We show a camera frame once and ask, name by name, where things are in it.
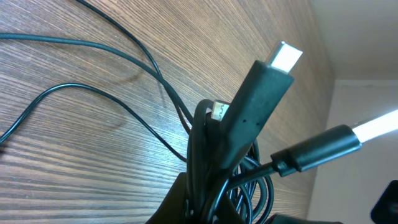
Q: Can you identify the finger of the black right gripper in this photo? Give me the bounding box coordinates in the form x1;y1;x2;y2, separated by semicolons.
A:
371;180;397;224

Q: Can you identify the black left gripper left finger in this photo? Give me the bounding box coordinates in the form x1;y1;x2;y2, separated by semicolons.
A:
146;172;195;224

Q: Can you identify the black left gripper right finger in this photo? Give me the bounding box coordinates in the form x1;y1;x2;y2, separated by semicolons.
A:
215;195;244;224

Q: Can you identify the black USB cable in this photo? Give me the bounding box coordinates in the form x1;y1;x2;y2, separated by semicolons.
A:
0;32;398;224

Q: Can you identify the thin black cable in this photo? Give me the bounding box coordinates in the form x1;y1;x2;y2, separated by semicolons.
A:
0;0;193;164

